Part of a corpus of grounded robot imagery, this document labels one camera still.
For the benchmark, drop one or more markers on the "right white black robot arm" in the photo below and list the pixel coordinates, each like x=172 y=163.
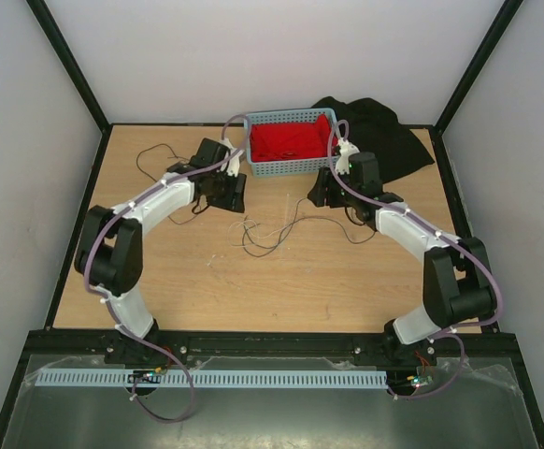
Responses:
x=457 y=284

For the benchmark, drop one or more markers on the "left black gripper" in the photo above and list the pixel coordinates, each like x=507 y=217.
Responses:
x=233 y=201

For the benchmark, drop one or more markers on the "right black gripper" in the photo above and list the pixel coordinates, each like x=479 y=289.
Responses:
x=326 y=179

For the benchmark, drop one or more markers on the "red cloth in basket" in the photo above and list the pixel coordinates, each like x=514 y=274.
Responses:
x=272 y=142

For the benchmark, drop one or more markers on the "black cloth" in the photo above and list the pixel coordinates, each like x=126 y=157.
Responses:
x=375 y=128

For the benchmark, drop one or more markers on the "light blue slotted cable duct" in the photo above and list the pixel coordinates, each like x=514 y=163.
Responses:
x=215 y=378

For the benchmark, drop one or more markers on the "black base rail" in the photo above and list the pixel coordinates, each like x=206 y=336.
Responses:
x=368 y=349

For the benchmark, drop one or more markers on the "light blue plastic basket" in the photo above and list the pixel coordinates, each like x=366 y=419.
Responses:
x=290 y=167

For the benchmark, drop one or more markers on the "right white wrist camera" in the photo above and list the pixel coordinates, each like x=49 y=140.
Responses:
x=345 y=151

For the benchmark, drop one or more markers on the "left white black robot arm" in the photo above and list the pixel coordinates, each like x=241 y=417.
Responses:
x=110 y=251

